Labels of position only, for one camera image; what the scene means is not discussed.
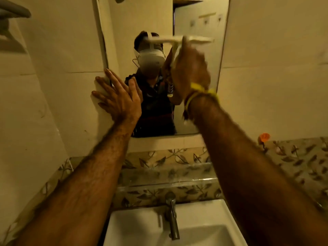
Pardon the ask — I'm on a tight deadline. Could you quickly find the person's left hand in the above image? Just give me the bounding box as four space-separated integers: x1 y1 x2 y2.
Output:
91 69 143 126

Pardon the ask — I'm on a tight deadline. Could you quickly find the person's right hand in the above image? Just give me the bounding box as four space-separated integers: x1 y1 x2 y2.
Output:
168 36 212 101

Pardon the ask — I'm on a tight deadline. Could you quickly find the white squeegee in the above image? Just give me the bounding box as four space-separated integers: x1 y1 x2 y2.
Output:
143 35 214 69

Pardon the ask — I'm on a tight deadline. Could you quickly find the person's left forearm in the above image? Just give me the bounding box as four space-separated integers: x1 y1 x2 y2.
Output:
11 118 142 246

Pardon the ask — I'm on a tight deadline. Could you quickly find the person's right forearm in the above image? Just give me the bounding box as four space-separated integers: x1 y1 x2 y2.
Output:
188 96 328 246

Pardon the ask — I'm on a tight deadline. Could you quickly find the yellow thread wristband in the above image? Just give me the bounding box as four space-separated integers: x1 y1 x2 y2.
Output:
183 83 220 118

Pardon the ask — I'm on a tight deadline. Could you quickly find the glass shelf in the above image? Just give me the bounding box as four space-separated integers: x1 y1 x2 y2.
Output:
117 162 221 193

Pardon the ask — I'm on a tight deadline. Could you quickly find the metal towel rack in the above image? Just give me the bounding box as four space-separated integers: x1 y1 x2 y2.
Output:
0 0 32 54

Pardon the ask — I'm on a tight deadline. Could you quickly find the chrome faucet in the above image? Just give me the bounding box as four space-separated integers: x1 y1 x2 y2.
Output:
164 191 180 241

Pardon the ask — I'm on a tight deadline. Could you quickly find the white ceramic sink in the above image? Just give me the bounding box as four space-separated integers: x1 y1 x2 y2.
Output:
102 199 248 246

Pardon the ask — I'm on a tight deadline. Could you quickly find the wall mirror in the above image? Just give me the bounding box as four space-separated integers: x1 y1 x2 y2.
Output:
96 0 231 138

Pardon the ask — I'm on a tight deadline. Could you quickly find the orange wall hook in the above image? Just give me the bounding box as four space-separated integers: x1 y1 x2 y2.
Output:
257 133 271 151

